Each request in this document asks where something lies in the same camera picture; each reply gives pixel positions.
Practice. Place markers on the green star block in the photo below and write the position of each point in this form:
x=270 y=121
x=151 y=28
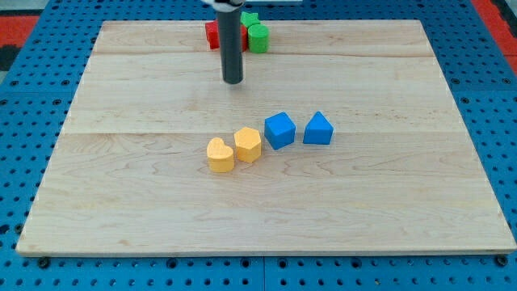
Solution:
x=249 y=19

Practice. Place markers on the red block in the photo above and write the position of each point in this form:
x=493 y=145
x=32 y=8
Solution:
x=212 y=35

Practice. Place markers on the yellow hexagon block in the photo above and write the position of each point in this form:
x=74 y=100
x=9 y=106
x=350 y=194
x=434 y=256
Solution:
x=248 y=144

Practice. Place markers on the yellow heart block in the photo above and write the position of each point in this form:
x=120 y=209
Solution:
x=220 y=156

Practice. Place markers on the light wooden board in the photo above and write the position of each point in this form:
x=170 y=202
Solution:
x=129 y=174

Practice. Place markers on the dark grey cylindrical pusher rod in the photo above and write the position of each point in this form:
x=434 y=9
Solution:
x=229 y=26

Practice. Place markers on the blue cube block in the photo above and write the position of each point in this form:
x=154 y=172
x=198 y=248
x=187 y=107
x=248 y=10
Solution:
x=279 y=130

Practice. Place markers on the green cylinder block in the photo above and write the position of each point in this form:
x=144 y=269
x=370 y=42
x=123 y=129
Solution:
x=258 y=38

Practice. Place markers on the blue triangular prism block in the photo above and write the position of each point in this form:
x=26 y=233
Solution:
x=318 y=131

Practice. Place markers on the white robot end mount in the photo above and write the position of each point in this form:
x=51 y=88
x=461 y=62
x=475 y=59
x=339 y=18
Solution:
x=223 y=4

